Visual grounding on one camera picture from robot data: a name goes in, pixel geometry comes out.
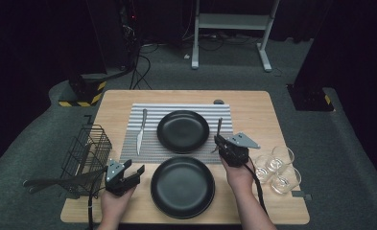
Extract black stand yellow striped base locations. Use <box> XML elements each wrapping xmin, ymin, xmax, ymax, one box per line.
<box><xmin>59</xmin><ymin>0</ymin><xmax>136</xmax><ymax>108</ymax></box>

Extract left hand-held gripper black cable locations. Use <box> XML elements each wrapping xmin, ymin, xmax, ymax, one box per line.
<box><xmin>87</xmin><ymin>166</ymin><xmax>109</xmax><ymax>230</ymax></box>

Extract dark electronics rack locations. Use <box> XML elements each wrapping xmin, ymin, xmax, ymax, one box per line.
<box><xmin>118</xmin><ymin>0</ymin><xmax>142</xmax><ymax>44</ymax></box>

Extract clear drinking glass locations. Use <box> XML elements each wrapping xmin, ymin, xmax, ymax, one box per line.
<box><xmin>271</xmin><ymin>167</ymin><xmax>302</xmax><ymax>196</ymax></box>
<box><xmin>267</xmin><ymin>146</ymin><xmax>295</xmax><ymax>175</ymax></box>
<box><xmin>253</xmin><ymin>155</ymin><xmax>273</xmax><ymax>185</ymax></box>

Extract dark two-pronged bar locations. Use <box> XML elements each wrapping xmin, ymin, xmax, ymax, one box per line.
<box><xmin>22</xmin><ymin>170</ymin><xmax>106</xmax><ymax>196</ymax></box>

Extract black floor cables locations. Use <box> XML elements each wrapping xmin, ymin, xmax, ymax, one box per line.
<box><xmin>129</xmin><ymin>42</ymin><xmax>160</xmax><ymax>91</ymax></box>

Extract black round plate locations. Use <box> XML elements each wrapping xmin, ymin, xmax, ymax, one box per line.
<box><xmin>156</xmin><ymin>109</ymin><xmax>210</xmax><ymax>154</ymax></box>
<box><xmin>150</xmin><ymin>155</ymin><xmax>216</xmax><ymax>220</ymax></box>

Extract hand-held gripper black cable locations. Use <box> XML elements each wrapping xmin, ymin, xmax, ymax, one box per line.
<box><xmin>87</xmin><ymin>166</ymin><xmax>109</xmax><ymax>230</ymax></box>
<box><xmin>243</xmin><ymin>162</ymin><xmax>269</xmax><ymax>216</ymax></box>

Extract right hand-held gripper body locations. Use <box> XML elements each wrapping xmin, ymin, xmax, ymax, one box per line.
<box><xmin>220</xmin><ymin>132</ymin><xmax>261</xmax><ymax>168</ymax></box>

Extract white metal stand frame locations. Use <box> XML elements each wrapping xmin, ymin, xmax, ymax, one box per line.
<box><xmin>191</xmin><ymin>0</ymin><xmax>280</xmax><ymax>73</ymax></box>

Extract silver table knife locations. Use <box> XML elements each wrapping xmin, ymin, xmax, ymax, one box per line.
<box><xmin>135</xmin><ymin>108</ymin><xmax>149</xmax><ymax>156</ymax></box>

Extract right hand-held gripper black cable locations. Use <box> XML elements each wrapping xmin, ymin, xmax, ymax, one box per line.
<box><xmin>243</xmin><ymin>162</ymin><xmax>269</xmax><ymax>216</ymax></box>

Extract person's right hand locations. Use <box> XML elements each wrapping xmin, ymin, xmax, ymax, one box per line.
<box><xmin>221</xmin><ymin>160</ymin><xmax>257</xmax><ymax>196</ymax></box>

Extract small grey table clip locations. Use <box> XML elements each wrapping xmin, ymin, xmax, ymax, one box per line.
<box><xmin>291</xmin><ymin>190</ymin><xmax>313</xmax><ymax>201</ymax></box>

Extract silver fork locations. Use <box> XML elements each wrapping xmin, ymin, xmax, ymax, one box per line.
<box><xmin>211</xmin><ymin>117</ymin><xmax>224</xmax><ymax>154</ymax></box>

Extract person's left hand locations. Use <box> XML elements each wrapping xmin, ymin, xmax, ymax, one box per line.
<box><xmin>96</xmin><ymin>187</ymin><xmax>137</xmax><ymax>230</ymax></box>

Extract grey striped placemat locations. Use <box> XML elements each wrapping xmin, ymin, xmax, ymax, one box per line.
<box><xmin>119</xmin><ymin>103</ymin><xmax>238</xmax><ymax>165</ymax></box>

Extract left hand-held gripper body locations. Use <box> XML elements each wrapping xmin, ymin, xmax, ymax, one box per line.
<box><xmin>104</xmin><ymin>159</ymin><xmax>141</xmax><ymax>196</ymax></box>

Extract black wire basket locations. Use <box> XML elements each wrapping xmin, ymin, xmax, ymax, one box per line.
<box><xmin>60</xmin><ymin>114</ymin><xmax>112</xmax><ymax>199</ymax></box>

